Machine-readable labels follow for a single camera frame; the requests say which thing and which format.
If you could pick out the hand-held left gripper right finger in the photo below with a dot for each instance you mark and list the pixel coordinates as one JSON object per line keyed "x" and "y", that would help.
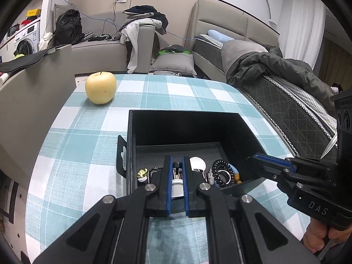
{"x": 186, "y": 183}

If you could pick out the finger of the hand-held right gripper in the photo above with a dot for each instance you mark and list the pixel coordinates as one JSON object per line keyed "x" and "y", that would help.
{"x": 261, "y": 169}
{"x": 272, "y": 161}

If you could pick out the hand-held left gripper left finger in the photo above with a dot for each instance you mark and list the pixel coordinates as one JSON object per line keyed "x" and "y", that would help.
{"x": 168, "y": 181}

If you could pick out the small yellow flower trinket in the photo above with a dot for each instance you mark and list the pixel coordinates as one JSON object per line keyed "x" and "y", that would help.
{"x": 142, "y": 173}

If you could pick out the black cardboard box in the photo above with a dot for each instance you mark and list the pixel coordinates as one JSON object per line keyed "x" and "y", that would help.
{"x": 192, "y": 132}

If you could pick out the person's right hand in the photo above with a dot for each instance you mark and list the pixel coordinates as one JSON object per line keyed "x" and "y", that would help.
{"x": 319, "y": 236}

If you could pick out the white shell-shaped trinket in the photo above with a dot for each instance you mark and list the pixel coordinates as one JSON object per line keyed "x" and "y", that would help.
{"x": 197, "y": 164}

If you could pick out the grey flat ribbon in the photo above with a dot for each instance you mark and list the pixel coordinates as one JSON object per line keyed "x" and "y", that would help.
{"x": 331, "y": 144}

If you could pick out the grey upholstered bed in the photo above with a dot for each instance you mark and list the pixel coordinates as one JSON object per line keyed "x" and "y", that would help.
{"x": 280, "y": 99}

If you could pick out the blue white checked tablecloth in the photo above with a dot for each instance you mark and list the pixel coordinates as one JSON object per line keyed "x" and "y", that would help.
{"x": 90, "y": 143}

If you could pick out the dark grey jacket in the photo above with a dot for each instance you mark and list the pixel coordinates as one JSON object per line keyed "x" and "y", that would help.
{"x": 283, "y": 71}

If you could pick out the grey pillow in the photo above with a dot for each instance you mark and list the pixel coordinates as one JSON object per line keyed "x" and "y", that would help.
{"x": 242, "y": 51}

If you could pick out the yellow apple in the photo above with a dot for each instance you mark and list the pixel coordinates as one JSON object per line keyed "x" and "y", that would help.
{"x": 101, "y": 88}

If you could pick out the grey cushion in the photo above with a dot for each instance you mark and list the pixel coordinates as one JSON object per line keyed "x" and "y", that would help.
{"x": 173, "y": 63}

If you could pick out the green black bag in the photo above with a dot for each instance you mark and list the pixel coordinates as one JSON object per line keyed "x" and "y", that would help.
{"x": 173, "y": 50}

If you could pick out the light blue pillow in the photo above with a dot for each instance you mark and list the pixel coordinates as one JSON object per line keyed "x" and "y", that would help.
{"x": 218, "y": 35}

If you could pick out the white curtain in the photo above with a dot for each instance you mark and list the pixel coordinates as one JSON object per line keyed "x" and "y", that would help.
{"x": 305, "y": 27}

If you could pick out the grey sofa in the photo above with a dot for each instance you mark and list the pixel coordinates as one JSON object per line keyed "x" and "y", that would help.
{"x": 27, "y": 110}

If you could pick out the pile of clothes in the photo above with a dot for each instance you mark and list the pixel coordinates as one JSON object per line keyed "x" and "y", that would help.
{"x": 140, "y": 22}

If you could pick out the striped dark cloth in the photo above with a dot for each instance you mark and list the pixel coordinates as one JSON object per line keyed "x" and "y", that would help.
{"x": 88, "y": 35}

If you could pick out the black backpack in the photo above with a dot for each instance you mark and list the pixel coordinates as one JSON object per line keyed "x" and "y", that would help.
{"x": 68, "y": 27}

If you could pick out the white cloth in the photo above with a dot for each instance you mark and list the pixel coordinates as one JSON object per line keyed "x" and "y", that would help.
{"x": 45, "y": 41}

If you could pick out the black mat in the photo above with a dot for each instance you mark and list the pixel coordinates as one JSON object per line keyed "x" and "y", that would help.
{"x": 27, "y": 59}

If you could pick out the white washing machine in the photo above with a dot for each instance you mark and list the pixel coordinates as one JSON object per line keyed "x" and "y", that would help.
{"x": 24, "y": 41}

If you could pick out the yellow box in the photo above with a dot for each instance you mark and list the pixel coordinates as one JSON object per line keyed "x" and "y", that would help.
{"x": 33, "y": 12}

